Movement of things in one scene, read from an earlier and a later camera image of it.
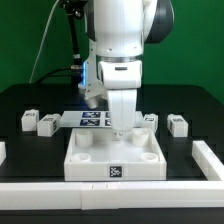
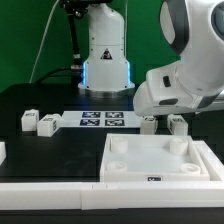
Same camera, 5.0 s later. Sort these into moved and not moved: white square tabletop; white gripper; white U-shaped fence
Moved: white gripper; white square tabletop
Not moved: white U-shaped fence
